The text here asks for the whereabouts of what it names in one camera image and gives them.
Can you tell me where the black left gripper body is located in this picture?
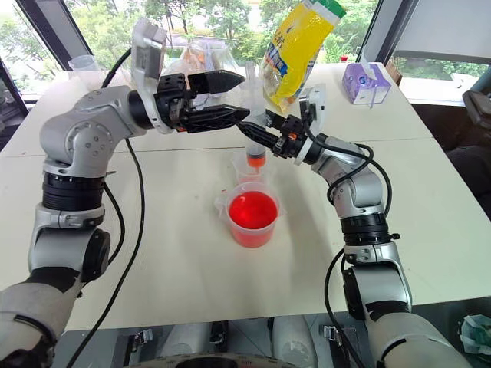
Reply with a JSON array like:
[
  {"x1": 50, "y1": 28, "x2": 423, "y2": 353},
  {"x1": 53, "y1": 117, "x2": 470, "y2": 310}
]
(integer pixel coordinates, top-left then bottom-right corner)
[{"x1": 153, "y1": 71, "x2": 195, "y2": 134}]

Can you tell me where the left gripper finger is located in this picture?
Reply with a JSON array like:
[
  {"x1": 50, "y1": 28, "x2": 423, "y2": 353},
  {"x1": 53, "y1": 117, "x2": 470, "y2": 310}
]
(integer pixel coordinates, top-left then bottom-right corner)
[
  {"x1": 183, "y1": 104, "x2": 252, "y2": 134},
  {"x1": 187, "y1": 69, "x2": 246, "y2": 95}
]

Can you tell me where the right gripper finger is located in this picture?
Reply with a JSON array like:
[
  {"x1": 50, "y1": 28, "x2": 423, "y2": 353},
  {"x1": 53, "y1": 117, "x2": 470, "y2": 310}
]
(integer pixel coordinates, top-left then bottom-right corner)
[
  {"x1": 236, "y1": 121, "x2": 284, "y2": 151},
  {"x1": 264, "y1": 108, "x2": 288, "y2": 130}
]

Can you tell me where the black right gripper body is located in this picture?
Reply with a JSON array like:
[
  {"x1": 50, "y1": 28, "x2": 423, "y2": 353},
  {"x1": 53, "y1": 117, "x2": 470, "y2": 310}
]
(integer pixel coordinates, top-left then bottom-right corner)
[{"x1": 272, "y1": 113, "x2": 308, "y2": 159}]

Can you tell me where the clear plastic syringe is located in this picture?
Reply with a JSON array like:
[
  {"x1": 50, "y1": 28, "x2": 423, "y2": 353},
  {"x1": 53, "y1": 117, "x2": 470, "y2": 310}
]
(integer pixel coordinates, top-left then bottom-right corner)
[{"x1": 243, "y1": 62, "x2": 268, "y2": 174}]

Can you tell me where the small clear measuring cup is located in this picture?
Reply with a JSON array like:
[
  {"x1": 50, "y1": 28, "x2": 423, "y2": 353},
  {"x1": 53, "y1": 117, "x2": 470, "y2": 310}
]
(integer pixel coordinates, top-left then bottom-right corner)
[{"x1": 231, "y1": 154, "x2": 270, "y2": 189}]

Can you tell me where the measuring cup with red liquid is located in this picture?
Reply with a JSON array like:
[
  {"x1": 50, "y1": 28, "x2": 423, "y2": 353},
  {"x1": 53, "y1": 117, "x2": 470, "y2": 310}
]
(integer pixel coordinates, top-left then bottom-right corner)
[{"x1": 213, "y1": 182, "x2": 288, "y2": 250}]

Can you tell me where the clear empty plastic cup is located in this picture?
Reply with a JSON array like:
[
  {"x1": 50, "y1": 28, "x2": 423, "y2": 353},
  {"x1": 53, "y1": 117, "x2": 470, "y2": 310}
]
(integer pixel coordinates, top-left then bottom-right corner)
[{"x1": 68, "y1": 54, "x2": 100, "y2": 73}]

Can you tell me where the clear plastic bag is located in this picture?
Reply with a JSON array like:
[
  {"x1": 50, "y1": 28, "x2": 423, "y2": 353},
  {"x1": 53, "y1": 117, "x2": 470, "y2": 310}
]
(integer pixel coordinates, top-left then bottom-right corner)
[{"x1": 163, "y1": 39, "x2": 236, "y2": 80}]

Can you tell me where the yellow plastic bag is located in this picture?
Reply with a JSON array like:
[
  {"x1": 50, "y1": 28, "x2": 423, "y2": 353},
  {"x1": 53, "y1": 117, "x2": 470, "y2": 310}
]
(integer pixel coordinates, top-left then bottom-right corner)
[{"x1": 258, "y1": 0, "x2": 348, "y2": 115}]

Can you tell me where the purple tissue box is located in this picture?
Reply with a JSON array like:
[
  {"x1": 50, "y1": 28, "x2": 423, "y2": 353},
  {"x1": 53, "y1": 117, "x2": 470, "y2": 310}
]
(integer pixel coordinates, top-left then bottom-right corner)
[{"x1": 341, "y1": 61, "x2": 393, "y2": 107}]

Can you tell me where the black chair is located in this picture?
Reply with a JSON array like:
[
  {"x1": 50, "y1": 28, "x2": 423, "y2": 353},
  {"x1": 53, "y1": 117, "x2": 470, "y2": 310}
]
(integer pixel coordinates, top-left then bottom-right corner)
[{"x1": 444, "y1": 88, "x2": 491, "y2": 202}]

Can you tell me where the metal table clamp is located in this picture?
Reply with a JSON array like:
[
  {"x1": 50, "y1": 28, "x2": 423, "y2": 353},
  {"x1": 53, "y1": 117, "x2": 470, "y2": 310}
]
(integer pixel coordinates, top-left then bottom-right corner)
[
  {"x1": 131, "y1": 328, "x2": 155, "y2": 347},
  {"x1": 321, "y1": 323, "x2": 344, "y2": 344}
]

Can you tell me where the dark round rim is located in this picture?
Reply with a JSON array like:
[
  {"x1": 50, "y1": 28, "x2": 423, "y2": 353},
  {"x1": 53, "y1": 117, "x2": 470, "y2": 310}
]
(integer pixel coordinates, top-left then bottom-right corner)
[{"x1": 140, "y1": 350, "x2": 272, "y2": 368}]

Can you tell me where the crumpled green white cloth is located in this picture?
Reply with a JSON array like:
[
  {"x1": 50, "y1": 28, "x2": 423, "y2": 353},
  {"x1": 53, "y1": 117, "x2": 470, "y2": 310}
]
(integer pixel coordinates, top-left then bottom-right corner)
[{"x1": 459, "y1": 313, "x2": 491, "y2": 357}]

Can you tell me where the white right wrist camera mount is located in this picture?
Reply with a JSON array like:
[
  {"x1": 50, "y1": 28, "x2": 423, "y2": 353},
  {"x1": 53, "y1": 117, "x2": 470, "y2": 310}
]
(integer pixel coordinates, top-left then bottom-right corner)
[{"x1": 293, "y1": 84, "x2": 328, "y2": 166}]

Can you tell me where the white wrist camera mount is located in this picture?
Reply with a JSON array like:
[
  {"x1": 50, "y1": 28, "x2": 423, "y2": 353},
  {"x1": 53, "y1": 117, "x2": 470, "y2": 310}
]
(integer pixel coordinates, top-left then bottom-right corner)
[
  {"x1": 293, "y1": 84, "x2": 328, "y2": 166},
  {"x1": 129, "y1": 18, "x2": 174, "y2": 136}
]

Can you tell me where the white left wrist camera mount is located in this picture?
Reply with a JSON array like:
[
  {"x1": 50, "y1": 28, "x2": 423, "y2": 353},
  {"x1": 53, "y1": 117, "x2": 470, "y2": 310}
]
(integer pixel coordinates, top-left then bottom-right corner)
[{"x1": 129, "y1": 18, "x2": 174, "y2": 136}]

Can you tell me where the long black left arm cable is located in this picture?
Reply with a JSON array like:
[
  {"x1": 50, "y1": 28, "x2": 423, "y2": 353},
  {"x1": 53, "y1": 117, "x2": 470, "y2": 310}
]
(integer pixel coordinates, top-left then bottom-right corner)
[{"x1": 64, "y1": 48, "x2": 147, "y2": 368}]

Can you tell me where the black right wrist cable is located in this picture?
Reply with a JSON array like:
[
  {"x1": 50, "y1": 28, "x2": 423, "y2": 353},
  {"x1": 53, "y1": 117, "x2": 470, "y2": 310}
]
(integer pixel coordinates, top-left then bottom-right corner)
[{"x1": 305, "y1": 131, "x2": 394, "y2": 232}]

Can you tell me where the dark window frame post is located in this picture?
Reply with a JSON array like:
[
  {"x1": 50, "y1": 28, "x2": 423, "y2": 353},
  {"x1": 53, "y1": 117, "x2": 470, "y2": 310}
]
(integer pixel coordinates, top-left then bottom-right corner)
[
  {"x1": 14, "y1": 0, "x2": 96, "y2": 71},
  {"x1": 354, "y1": 0, "x2": 407, "y2": 65}
]

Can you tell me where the short black left arm cable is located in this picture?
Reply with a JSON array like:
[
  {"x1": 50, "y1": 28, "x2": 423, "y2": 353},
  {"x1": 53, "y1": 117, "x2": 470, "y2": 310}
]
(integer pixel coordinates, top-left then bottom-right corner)
[{"x1": 102, "y1": 182, "x2": 127, "y2": 266}]

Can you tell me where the black right upper arm cable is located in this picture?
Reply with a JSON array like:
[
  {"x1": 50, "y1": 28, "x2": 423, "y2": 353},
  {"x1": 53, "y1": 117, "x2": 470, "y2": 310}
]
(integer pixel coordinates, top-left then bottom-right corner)
[{"x1": 323, "y1": 247, "x2": 367, "y2": 368}]

